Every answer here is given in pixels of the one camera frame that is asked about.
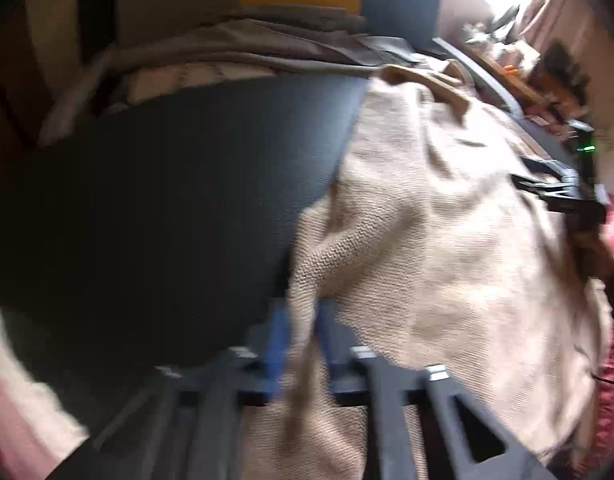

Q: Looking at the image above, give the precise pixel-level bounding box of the beige knit sweater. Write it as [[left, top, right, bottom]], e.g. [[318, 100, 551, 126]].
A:
[[282, 60, 614, 480]]

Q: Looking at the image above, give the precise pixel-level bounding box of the cluttered side table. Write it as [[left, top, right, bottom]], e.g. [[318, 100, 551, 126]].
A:
[[462, 5, 588, 131]]

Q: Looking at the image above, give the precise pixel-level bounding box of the pink curtain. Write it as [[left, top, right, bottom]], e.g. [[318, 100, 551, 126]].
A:
[[517, 0, 614, 66]]

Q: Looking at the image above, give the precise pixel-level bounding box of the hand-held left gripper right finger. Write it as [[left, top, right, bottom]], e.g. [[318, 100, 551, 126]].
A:
[[317, 305, 555, 480]]

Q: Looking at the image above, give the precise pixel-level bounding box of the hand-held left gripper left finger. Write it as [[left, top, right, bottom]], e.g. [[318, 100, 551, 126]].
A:
[[82, 305, 293, 480]]

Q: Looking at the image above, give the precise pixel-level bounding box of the person's right forearm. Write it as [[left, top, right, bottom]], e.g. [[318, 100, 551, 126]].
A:
[[569, 220, 614, 306]]

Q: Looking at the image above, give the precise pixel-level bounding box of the pile of grey folded cloth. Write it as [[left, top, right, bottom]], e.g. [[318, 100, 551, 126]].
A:
[[37, 5, 423, 146]]

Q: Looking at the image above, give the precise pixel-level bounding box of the stack of pink folded clothes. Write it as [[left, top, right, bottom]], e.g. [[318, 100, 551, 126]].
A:
[[0, 300, 88, 480]]

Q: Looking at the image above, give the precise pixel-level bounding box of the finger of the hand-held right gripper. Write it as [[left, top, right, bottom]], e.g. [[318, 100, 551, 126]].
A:
[[519, 156, 580, 183], [509, 174, 585, 213]]

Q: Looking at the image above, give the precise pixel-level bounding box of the dark red cloth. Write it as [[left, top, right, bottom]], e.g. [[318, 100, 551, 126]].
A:
[[587, 310, 614, 466]]

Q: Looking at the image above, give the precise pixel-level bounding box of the black curved bar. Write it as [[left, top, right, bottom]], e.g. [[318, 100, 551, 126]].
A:
[[432, 37, 568, 166]]

